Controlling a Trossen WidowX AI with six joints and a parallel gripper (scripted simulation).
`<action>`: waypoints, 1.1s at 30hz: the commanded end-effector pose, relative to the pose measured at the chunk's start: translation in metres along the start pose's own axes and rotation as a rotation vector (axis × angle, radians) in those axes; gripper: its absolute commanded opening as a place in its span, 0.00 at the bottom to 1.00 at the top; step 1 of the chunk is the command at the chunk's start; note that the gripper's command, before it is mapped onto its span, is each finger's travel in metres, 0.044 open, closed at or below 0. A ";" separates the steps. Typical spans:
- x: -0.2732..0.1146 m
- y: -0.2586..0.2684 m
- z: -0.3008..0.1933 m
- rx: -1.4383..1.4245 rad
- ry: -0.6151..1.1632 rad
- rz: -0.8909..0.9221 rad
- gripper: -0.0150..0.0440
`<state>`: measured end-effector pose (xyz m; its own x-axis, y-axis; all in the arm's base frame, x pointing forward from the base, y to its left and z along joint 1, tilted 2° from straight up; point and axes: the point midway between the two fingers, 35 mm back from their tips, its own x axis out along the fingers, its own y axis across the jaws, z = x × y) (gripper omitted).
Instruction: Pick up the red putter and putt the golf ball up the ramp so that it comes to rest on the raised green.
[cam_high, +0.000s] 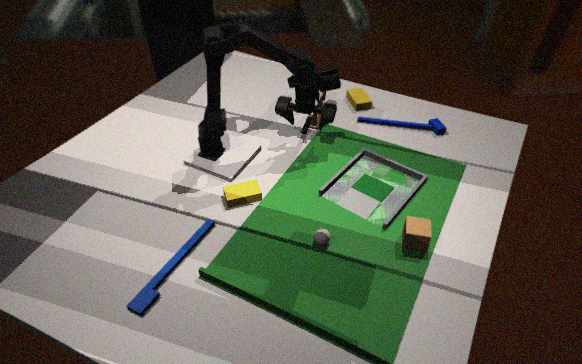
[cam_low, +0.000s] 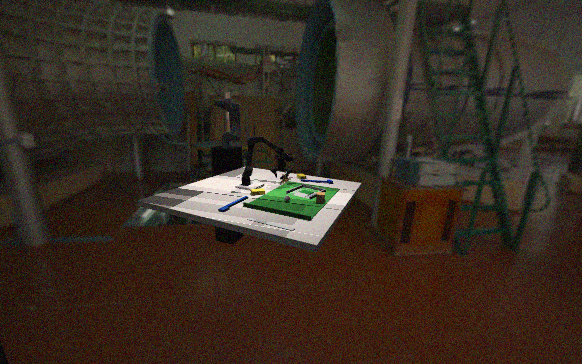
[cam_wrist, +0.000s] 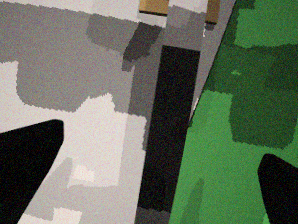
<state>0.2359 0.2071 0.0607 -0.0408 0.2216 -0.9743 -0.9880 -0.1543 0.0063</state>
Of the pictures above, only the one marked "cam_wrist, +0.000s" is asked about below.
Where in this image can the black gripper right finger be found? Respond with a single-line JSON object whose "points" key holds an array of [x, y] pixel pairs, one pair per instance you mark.
{"points": [[279, 184]]}

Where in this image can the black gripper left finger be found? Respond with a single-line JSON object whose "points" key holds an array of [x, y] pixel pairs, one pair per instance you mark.
{"points": [[26, 156]]}

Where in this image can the green rectangular mat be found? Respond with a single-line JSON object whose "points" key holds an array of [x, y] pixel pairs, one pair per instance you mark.
{"points": [[248, 107]]}

